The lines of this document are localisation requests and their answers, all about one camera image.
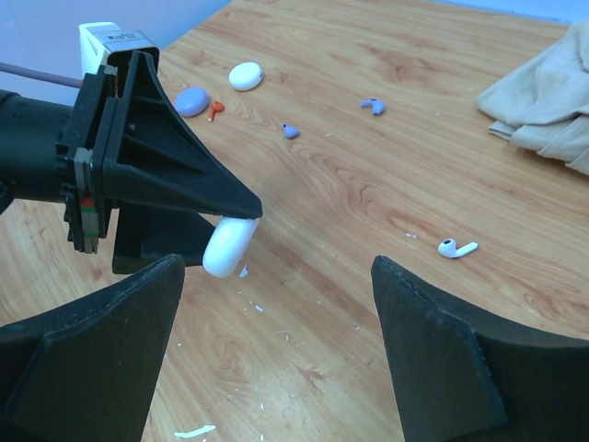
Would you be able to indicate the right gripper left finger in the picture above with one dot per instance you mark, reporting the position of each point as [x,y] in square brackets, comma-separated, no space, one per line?
[87,370]

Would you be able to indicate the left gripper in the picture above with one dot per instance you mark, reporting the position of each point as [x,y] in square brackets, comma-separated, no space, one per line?
[152,158]

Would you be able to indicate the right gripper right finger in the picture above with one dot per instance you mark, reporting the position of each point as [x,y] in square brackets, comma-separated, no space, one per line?
[462,373]

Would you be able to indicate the white earbud charging case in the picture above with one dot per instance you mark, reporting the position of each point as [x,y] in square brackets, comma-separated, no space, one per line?
[227,245]

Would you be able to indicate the white earbud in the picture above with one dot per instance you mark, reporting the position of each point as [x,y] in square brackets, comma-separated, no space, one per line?
[449,249]

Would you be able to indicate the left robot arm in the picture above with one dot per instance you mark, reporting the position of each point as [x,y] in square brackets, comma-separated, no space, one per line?
[30,129]

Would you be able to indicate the purple round case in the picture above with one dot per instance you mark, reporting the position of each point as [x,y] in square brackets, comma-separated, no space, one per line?
[192,101]

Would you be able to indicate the white round case far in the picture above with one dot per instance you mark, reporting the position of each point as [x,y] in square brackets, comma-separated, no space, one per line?
[245,76]

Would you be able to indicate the orange earbud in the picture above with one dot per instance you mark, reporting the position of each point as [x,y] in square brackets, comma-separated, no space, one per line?
[216,107]

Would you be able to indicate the purple earbud near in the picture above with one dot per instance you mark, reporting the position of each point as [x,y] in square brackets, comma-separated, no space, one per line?
[289,131]

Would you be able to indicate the purple earbud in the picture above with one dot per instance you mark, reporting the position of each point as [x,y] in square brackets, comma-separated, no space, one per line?
[377,106]
[289,131]

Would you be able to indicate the purple earbud far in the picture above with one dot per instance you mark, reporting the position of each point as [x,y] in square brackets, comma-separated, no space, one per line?
[377,106]

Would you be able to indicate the beige folded cloth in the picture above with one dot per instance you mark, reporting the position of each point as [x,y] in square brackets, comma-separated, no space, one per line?
[542,106]

